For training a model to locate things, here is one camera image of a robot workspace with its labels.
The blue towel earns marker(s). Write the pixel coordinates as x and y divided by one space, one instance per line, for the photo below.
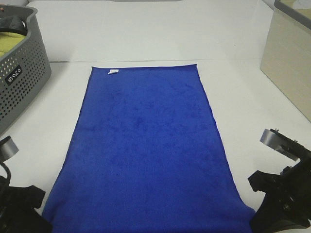
146 157

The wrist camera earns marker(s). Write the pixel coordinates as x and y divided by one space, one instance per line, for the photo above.
8 149
282 144

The yellow towel in basket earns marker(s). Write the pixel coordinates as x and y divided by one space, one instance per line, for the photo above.
8 41

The grey perforated laundry basket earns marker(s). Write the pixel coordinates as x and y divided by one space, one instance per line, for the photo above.
24 70

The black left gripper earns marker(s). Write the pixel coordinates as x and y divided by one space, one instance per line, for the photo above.
18 209

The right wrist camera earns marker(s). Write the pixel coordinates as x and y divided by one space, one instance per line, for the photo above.
282 144

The beige storage bin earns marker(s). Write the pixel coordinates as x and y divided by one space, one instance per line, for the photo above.
286 59

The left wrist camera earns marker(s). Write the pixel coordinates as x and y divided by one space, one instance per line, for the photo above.
8 149

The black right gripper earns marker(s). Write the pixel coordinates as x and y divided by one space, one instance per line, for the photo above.
287 201

